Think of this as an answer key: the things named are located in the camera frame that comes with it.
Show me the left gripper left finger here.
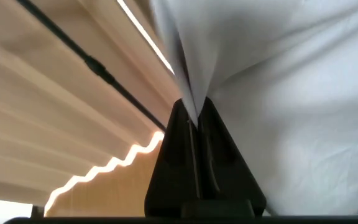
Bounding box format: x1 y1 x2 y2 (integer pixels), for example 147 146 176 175
144 99 201 218

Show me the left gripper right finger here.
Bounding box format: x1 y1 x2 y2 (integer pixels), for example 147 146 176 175
197 96 267 218

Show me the beige curtain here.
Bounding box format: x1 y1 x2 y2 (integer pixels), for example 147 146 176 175
0 0 183 207

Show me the black clothes rack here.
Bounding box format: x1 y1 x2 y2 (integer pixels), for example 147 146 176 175
16 0 167 132

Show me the pale grey garment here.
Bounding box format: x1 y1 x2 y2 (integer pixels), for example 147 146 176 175
149 0 358 216

